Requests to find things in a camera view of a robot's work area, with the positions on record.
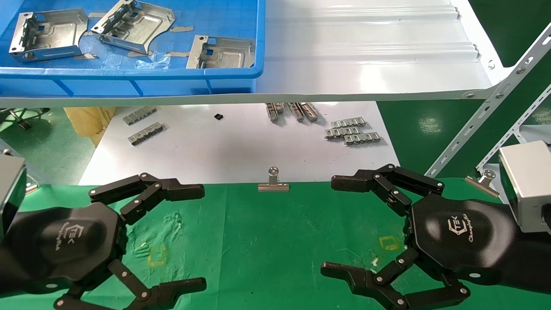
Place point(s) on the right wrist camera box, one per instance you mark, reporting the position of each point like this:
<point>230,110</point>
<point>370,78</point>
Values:
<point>527,185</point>

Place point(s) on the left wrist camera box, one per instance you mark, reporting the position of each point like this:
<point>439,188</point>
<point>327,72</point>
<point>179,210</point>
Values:
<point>8,193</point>

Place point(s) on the blue plastic bin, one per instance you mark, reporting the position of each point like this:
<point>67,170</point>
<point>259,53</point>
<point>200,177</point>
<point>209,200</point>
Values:
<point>129,86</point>

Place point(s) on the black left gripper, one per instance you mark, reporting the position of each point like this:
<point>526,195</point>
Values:
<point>64,241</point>

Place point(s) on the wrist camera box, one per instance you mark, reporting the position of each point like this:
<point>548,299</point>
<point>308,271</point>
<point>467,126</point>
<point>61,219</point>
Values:
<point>527,185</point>
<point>8,193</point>

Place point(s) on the yellow woven sack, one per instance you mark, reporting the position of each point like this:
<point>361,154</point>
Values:
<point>88,122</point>

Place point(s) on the silver binder clip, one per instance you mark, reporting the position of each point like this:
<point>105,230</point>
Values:
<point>482,184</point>
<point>273,186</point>

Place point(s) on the black chair base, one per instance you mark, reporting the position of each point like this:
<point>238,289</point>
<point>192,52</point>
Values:
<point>21,117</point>

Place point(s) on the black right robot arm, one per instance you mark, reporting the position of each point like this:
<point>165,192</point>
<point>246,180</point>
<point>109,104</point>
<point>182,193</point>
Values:
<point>533,258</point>

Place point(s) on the brown tape scrap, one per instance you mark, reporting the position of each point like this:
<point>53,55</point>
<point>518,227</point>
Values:
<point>177,54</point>
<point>181,29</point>
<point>85,56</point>
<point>97,15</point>

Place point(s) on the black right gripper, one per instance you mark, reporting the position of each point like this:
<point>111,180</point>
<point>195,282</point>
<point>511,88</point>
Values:
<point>460,234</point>

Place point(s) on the small metal clip strip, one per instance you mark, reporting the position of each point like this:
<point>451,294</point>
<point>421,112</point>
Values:
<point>139,115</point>
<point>145,133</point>
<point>272,113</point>
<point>362,138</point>
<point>310,112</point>
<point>295,111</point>
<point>348,122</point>
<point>342,132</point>
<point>280,107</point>

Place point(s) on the white slotted angle post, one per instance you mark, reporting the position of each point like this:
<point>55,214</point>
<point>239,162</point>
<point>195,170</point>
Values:
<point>499,92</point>

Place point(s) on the bent sheet metal bracket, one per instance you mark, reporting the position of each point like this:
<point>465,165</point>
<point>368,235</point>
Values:
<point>228,54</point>
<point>60,32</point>
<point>142,23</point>

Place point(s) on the white shelf board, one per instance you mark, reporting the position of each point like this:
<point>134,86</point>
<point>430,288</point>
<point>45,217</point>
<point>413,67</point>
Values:
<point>366,64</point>

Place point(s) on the white slotted shelving rack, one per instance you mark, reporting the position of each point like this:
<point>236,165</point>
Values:
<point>514,129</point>

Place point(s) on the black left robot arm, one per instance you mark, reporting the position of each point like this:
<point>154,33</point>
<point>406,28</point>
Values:
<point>4,265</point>

